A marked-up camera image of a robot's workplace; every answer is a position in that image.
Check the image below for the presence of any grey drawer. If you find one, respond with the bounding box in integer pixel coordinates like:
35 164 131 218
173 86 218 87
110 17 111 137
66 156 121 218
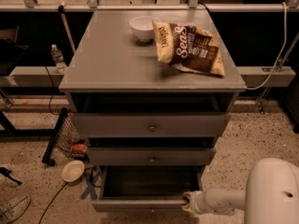
72 113 230 138
92 165 202 212
87 147 216 166

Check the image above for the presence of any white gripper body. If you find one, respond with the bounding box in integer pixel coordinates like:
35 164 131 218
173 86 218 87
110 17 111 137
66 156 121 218
189 191 208 215

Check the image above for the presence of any black mesh basket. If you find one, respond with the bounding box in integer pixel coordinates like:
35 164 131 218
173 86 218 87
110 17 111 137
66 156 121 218
42 108 86 166

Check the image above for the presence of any grey bottom drawer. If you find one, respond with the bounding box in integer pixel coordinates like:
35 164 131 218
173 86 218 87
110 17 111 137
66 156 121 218
92 165 202 212

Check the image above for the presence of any grey middle drawer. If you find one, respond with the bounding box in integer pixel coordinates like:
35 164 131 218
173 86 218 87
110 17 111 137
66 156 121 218
87 147 216 166

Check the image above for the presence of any clear plastic water bottle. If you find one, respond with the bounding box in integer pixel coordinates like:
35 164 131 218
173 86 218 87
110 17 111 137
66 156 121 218
51 44 67 74

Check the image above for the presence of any grey top drawer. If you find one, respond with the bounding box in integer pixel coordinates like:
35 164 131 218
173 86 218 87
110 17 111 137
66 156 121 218
72 113 230 138

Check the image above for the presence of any white stick with black tip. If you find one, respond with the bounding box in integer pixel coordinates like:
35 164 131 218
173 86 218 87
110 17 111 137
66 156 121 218
58 1 76 54

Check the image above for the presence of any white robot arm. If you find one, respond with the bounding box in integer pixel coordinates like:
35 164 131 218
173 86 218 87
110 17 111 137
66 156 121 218
182 158 299 224

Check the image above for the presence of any white cable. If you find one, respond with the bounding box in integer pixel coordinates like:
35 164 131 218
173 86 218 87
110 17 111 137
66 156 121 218
245 1 289 91

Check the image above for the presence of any white bowl on cabinet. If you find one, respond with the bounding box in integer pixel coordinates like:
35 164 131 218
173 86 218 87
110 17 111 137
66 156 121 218
130 16 160 42

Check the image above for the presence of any grey drawer cabinet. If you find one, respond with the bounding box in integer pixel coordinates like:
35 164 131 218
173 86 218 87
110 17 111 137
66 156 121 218
58 9 248 173

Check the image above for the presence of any grey sneaker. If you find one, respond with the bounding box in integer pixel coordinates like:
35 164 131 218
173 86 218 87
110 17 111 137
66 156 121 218
0 194 31 224

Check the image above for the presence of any black clamp on floor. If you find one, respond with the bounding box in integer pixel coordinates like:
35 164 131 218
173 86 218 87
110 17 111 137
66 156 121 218
0 167 21 186

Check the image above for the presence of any black floor cable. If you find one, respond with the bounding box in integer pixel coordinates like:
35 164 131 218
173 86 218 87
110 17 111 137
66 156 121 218
37 181 69 224

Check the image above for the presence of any brown yellow chip bag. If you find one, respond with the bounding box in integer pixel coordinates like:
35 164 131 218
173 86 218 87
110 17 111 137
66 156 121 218
152 21 225 77

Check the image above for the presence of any cream bowl on floor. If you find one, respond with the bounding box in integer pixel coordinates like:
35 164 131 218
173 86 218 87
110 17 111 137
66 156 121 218
62 160 85 183

